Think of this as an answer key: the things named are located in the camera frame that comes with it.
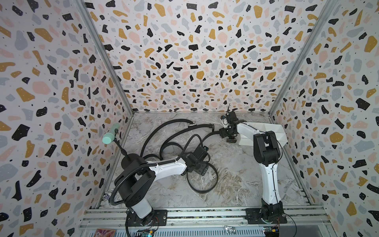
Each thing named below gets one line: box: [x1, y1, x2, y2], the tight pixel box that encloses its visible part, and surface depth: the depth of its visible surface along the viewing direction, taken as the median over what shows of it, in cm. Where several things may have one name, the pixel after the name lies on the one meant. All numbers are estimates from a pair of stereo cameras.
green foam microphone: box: [102, 122, 120, 145], surface depth 66 cm
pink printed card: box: [94, 228, 117, 237], surface depth 69 cm
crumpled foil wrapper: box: [224, 225, 237, 235], surface depth 71 cm
